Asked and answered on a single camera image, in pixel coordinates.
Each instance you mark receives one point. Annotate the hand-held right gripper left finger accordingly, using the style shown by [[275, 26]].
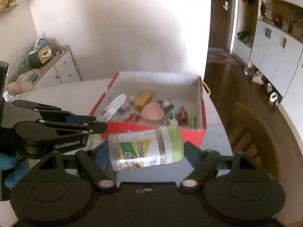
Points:
[[102, 152]]

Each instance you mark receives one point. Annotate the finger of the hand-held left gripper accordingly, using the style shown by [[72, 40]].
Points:
[[94, 127], [80, 118]]

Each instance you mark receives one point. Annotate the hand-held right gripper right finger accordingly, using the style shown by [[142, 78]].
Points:
[[193, 151]]

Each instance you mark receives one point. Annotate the white tube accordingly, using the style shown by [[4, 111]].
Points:
[[113, 105]]

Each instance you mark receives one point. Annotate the orange toy figure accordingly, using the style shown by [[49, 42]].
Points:
[[132, 118]]

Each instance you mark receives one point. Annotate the green lid plastic jar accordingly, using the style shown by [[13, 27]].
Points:
[[142, 146]]

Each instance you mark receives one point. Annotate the teal small round toy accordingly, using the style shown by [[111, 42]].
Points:
[[175, 112]]

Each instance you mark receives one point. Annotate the pink plastic dish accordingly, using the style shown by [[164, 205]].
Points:
[[153, 112]]

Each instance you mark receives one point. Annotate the yellow toy block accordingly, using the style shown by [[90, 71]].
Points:
[[143, 99]]

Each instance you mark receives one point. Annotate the red cardboard box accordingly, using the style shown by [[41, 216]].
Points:
[[153, 82]]

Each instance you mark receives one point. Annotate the person's left hand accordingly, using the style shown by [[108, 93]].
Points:
[[14, 175]]

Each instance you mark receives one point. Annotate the red toy figure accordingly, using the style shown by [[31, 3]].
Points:
[[182, 115]]

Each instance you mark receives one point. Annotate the small white sideboard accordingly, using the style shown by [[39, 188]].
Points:
[[64, 69]]

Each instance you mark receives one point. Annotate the white blue packet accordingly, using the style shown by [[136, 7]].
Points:
[[9, 97]]

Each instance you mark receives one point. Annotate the brown paper bag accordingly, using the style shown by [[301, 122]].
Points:
[[20, 88]]

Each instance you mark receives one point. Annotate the yellow rim trash bin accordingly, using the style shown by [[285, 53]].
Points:
[[206, 88]]

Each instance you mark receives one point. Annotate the clear plastic bag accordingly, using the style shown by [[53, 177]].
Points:
[[28, 75]]

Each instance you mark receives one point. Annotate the white sunglasses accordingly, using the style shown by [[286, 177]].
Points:
[[58, 53]]

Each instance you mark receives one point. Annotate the wooden chair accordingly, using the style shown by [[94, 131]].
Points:
[[260, 127]]

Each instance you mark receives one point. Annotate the teal tissue box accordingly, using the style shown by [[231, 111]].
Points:
[[37, 58]]

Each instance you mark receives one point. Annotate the silver white shoes pair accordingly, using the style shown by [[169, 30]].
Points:
[[275, 98]]

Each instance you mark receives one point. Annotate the beige pink shoe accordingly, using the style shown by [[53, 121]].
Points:
[[258, 78]]

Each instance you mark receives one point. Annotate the patterned door rug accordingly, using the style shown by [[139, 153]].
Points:
[[217, 55]]

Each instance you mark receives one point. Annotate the small white shoe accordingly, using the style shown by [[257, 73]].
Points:
[[269, 87]]

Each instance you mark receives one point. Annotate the grey shoes pair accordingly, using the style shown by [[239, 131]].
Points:
[[249, 69]]

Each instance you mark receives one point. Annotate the dark shoes pair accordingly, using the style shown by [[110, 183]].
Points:
[[244, 37]]

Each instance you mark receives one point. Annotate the brown door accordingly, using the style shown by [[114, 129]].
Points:
[[221, 28]]

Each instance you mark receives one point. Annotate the row of shelf ornaments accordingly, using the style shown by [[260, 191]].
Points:
[[279, 19]]

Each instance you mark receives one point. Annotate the white wooden wall cabinet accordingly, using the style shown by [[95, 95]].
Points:
[[272, 49]]

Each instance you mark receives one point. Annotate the wooden wall shelf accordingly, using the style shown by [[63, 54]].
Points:
[[8, 10]]

